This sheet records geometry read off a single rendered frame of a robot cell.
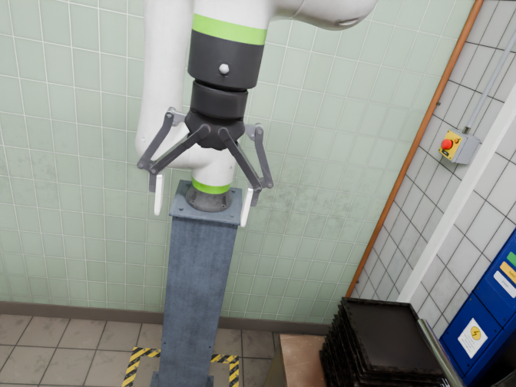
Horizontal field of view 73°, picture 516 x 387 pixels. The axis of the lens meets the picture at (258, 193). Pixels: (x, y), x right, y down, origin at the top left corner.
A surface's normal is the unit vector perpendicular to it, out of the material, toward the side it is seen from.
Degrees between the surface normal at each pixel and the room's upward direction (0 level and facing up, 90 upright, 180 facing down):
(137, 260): 90
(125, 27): 90
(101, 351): 0
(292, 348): 0
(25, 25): 90
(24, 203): 90
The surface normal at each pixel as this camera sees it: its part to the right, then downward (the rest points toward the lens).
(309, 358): 0.19, -0.85
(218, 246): 0.04, 0.50
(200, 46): -0.59, 0.27
